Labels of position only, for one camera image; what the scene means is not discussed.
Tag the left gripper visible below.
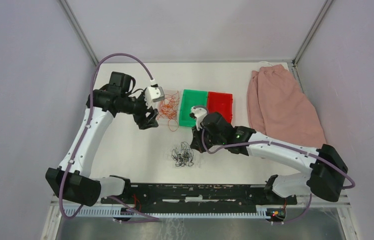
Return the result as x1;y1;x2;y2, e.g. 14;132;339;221
118;91;159;130

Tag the cable bundle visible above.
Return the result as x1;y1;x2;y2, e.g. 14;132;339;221
171;141;196;168

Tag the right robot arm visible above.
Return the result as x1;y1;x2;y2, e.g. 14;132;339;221
189;107;355;204

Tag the clear plastic bin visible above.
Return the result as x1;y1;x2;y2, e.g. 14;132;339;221
156;89;181;132

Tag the pink cloth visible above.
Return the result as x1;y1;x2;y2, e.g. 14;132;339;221
246;64;326;148

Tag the orange cable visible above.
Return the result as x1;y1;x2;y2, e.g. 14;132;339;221
158;91;181;133

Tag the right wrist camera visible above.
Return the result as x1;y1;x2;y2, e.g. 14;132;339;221
189;105;209;130

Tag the green plastic bin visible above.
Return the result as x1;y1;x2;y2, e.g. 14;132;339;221
178;89;209;128

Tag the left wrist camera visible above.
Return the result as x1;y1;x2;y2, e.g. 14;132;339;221
144;78;165;108

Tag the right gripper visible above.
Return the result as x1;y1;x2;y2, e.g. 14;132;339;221
190;123;225;154

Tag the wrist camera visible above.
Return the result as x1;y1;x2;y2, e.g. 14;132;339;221
189;105;209;130
144;78;165;108

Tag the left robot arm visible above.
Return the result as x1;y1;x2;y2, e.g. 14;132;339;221
45;71;164;207

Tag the white toothed cable duct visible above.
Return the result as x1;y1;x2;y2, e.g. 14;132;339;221
76;206;270;220

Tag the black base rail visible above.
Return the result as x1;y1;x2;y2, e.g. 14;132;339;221
118;183;298;214

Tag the red plastic bin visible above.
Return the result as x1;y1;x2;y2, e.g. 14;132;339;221
206;91;233;123

